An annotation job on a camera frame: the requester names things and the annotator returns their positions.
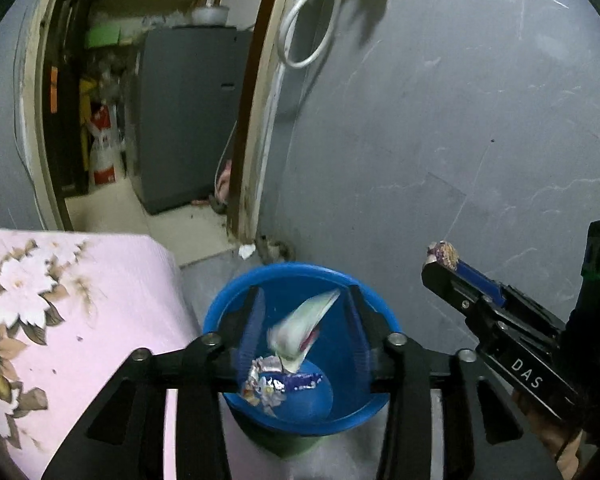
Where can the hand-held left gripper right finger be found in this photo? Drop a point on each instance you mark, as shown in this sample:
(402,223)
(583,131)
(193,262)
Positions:
(356,332)

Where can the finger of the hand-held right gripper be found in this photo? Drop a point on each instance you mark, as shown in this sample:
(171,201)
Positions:
(480,280)
(455,290)

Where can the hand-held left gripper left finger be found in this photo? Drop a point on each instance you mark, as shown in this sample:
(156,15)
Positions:
(250,332)

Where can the white red wrapper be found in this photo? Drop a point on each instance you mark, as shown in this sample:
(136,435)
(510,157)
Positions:
(444,251)

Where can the white plastic wrapper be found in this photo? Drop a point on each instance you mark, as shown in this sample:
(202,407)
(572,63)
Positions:
(302,327)

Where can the silver foil wrapper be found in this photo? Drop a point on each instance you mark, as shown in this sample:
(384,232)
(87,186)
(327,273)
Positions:
(262,385)

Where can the blue snack bag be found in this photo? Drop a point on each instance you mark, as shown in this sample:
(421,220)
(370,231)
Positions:
(295,382)

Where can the blue plastic bucket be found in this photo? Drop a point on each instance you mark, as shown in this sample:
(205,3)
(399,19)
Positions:
(320,275)

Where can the person's right hand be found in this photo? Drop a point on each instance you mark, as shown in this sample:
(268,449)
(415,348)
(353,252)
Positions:
(550,435)

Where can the white crumpled paper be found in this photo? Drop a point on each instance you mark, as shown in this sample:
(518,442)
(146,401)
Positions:
(247,250)

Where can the pink cloth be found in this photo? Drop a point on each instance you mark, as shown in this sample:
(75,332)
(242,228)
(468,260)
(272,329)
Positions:
(225,182)

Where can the pink floral tablecloth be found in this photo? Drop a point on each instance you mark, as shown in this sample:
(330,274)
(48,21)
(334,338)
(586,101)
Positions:
(95,320)

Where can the grey cabinet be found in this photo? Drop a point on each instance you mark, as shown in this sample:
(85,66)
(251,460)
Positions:
(185,120)

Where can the metal pot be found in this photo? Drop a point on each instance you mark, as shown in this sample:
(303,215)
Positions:
(209,14)

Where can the green box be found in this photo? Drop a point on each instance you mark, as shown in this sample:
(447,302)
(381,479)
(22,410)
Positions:
(103,36)

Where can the wooden door frame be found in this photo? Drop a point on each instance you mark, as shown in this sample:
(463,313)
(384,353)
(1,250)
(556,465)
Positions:
(260,110)

